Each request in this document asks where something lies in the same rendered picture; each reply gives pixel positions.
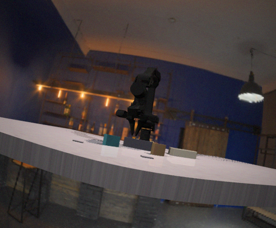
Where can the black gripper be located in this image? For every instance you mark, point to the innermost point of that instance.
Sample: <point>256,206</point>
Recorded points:
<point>143,118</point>

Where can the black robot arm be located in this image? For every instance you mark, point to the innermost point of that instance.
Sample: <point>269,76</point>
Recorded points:
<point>149,79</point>

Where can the teal block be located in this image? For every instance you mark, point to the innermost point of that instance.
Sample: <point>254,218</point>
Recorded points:
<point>111,140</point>

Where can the beige rectangular tray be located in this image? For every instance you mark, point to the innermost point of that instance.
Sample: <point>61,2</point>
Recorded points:
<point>182,153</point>

